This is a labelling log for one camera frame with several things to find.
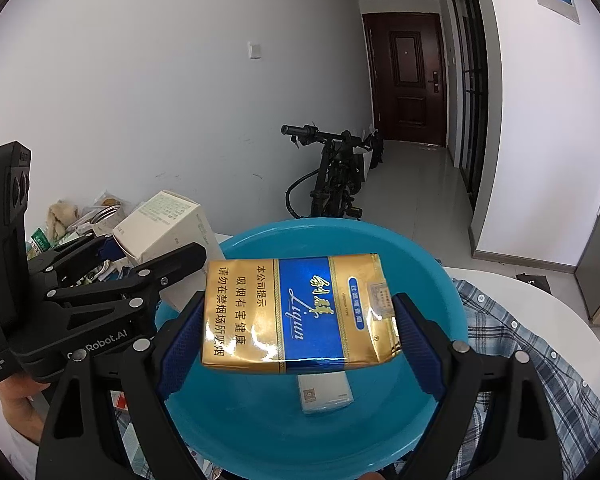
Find green tissue pack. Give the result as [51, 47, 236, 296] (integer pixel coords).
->
[27, 228, 51, 261]

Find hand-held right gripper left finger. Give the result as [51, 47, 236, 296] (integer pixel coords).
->
[35, 290, 208, 480]

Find person's left hand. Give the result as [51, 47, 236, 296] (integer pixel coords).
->
[0, 375, 53, 443]

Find gold blue cigarette carton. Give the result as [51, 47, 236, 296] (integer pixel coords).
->
[201, 253, 403, 376]

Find dark brown door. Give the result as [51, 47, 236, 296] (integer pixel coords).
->
[362, 11, 448, 148]

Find black framed glass door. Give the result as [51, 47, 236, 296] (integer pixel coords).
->
[450, 0, 491, 211]

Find cream cardboard box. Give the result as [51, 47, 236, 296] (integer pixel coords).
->
[112, 190, 222, 267]

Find beige plush toy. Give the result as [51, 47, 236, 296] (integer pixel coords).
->
[47, 201, 81, 238]

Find blue plaid cloth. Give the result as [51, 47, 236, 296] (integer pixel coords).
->
[107, 277, 600, 480]

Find black bicycle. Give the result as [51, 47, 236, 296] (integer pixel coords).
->
[281, 123, 385, 221]

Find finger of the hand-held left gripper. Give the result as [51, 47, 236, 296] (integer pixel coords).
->
[45, 241, 207, 317]
[27, 234, 118, 286]

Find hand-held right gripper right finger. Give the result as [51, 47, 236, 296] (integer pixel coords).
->
[391, 292, 565, 480]

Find white tissue packet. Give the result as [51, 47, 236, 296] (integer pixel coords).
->
[297, 371, 356, 415]

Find blue plastic basin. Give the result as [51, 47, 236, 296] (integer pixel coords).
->
[154, 218, 468, 479]

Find black flat floor object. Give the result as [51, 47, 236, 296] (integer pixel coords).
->
[515, 272, 556, 295]

